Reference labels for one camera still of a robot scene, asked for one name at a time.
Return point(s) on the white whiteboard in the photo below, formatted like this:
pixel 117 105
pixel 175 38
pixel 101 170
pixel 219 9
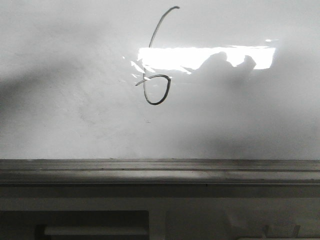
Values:
pixel 195 79

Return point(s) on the grey metal whiteboard tray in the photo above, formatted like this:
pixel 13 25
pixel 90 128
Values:
pixel 158 171

